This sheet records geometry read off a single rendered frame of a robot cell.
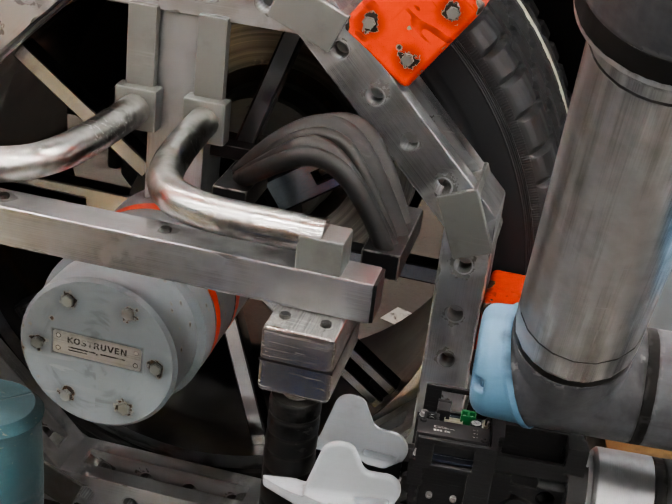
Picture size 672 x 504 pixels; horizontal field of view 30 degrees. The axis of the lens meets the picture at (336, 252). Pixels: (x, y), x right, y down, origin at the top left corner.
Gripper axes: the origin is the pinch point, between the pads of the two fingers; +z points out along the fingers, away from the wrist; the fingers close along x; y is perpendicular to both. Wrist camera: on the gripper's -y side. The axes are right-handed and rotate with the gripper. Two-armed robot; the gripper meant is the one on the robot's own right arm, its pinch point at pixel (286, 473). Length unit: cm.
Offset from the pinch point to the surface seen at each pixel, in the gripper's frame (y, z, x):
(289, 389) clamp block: 7.7, 0.3, 1.5
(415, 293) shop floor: -83, -2, -193
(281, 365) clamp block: 9.4, 1.0, 1.4
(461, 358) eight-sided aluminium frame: 0.3, -11.1, -19.6
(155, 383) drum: 0.8, 11.5, -7.1
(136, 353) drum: 3.0, 13.2, -7.2
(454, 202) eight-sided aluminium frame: 14.1, -8.4, -19.5
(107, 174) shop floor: -83, 86, -232
